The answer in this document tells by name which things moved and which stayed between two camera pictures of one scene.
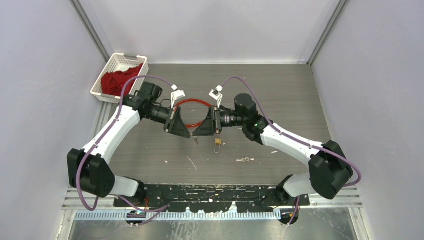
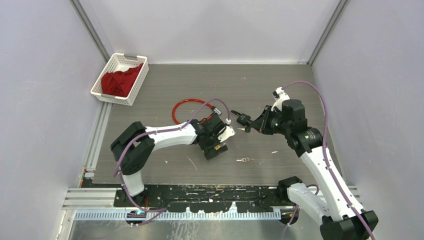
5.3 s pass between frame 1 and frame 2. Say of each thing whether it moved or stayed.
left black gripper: moved
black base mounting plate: stayed
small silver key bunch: stayed
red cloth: stayed
